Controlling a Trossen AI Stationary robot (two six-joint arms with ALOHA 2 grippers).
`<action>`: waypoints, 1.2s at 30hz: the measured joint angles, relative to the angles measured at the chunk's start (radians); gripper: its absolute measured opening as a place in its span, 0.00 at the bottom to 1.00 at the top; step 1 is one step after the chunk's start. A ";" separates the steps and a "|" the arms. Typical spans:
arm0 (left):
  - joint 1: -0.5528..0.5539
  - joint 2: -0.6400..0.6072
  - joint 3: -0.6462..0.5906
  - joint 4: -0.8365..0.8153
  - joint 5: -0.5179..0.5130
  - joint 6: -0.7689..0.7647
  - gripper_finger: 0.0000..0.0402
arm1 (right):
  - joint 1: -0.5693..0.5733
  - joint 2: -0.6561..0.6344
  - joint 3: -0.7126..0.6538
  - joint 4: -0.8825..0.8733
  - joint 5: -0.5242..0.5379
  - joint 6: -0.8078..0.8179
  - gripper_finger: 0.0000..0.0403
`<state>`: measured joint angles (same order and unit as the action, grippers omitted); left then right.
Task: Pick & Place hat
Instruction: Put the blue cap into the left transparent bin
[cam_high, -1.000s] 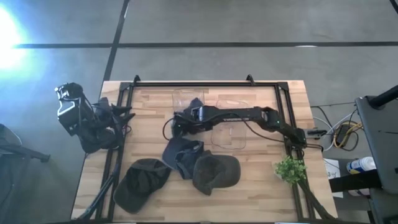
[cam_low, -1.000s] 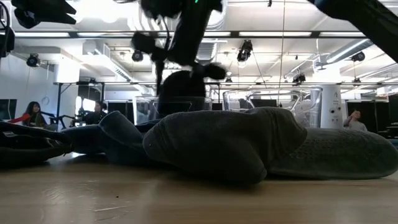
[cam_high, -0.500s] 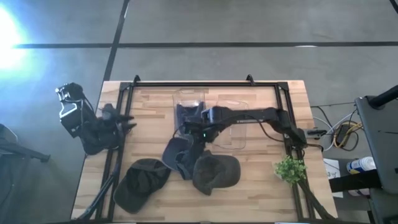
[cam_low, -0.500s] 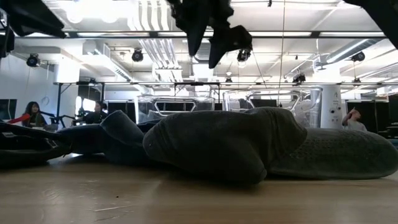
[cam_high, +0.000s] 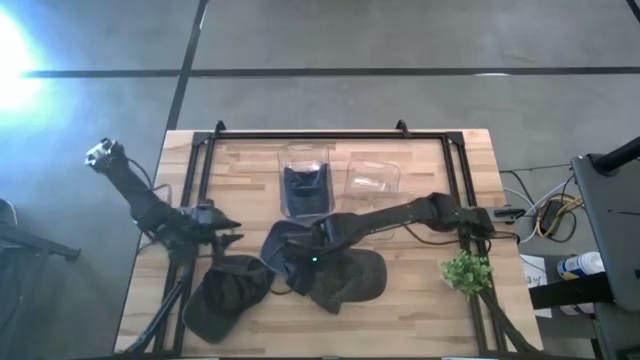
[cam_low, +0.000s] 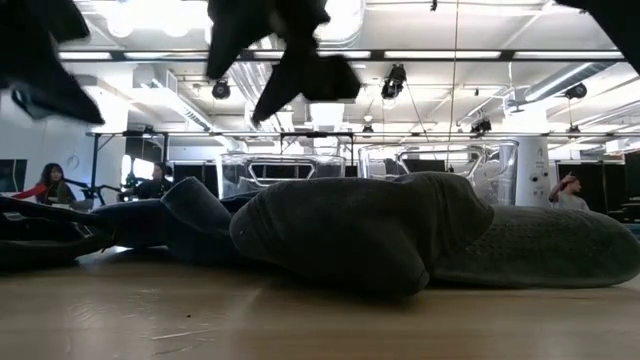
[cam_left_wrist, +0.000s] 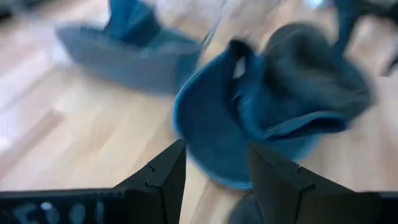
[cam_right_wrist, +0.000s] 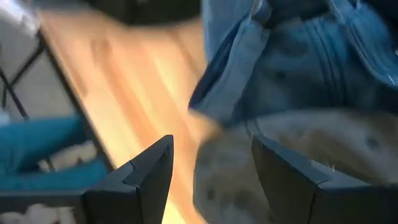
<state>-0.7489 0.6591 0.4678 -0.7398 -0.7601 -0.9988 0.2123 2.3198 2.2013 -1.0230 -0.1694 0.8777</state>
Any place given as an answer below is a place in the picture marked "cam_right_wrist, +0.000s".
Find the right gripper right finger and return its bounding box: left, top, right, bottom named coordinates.
left=251, top=134, right=398, bottom=224

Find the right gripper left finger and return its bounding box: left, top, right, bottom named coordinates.
left=80, top=134, right=174, bottom=224

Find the grey cloth hat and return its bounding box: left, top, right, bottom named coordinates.
left=192, top=108, right=398, bottom=224

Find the blue denim hat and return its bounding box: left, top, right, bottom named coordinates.
left=188, top=0, right=398, bottom=128

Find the black aluminium table frame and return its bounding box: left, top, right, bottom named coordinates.
left=0, top=27, right=116, bottom=174

